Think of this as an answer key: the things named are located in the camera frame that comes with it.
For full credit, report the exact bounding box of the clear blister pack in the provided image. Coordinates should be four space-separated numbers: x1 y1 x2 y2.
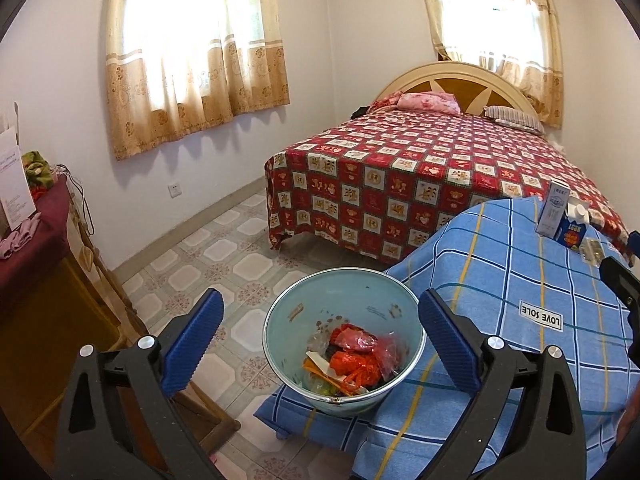
580 237 608 266

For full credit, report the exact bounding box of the blue plaid tablecloth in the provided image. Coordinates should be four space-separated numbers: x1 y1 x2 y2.
254 195 640 480

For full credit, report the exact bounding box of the wooden cabinet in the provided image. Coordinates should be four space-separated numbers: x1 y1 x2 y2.
0 180 151 480

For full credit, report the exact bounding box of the striped pillow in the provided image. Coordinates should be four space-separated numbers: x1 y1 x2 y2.
484 105 546 135

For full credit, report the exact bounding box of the dark red cloth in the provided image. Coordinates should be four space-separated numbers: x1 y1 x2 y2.
0 177 71 301

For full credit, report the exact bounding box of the pink plastic bag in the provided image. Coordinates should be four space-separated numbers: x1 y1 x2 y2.
334 326 407 377

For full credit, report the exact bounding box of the orange snack bag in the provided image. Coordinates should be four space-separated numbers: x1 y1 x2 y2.
302 352 351 391

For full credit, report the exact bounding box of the blue milk carton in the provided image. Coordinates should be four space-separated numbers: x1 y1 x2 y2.
554 199 591 251

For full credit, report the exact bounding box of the pink cloth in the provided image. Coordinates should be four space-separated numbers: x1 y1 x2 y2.
0 212 43 261

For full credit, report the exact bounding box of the wide beige floral curtain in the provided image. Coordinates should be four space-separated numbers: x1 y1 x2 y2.
103 0 292 162

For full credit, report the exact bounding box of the clear plastic bag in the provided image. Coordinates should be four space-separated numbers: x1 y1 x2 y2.
306 330 336 356

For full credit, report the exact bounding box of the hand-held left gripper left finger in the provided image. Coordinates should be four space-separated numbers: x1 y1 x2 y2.
52 287 224 480

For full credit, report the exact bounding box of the wooden stool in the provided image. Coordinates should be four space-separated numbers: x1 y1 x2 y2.
167 385 241 453

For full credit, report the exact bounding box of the light blue plastic bin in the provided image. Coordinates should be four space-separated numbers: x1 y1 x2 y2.
261 268 427 416

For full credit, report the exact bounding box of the person's right forearm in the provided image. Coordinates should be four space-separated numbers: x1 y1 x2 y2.
616 385 640 448

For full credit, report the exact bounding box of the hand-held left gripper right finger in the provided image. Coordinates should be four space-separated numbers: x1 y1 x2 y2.
417 288 586 480

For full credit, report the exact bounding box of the green plush toy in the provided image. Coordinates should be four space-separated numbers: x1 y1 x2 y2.
20 150 55 191

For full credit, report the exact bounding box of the pink pillow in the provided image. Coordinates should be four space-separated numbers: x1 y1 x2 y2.
396 91 461 116

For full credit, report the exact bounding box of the tall white carton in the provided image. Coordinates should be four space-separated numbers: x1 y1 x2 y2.
535 178 571 239

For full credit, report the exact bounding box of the cream wooden headboard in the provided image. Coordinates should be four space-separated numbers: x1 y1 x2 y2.
374 61 536 116

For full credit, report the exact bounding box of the narrow beige floral curtain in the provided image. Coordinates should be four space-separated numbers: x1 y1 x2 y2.
415 0 565 129

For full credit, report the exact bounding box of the white paper board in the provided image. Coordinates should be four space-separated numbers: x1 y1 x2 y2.
0 101 37 231

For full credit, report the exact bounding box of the red patterned bedspread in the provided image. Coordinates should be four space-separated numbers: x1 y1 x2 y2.
264 108 631 266

